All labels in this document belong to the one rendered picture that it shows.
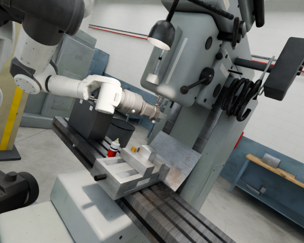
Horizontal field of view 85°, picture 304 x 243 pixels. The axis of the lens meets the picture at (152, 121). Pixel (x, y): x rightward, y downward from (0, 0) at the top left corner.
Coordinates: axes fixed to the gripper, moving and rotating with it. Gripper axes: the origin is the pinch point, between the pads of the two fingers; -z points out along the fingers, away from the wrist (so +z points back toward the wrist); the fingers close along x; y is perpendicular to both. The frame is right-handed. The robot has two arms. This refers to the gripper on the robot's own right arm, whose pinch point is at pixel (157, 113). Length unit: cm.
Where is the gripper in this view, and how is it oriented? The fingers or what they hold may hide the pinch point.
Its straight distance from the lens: 73.5
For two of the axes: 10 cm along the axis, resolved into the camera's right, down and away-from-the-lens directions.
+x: -4.8, -3.6, 8.0
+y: -4.1, 9.0, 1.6
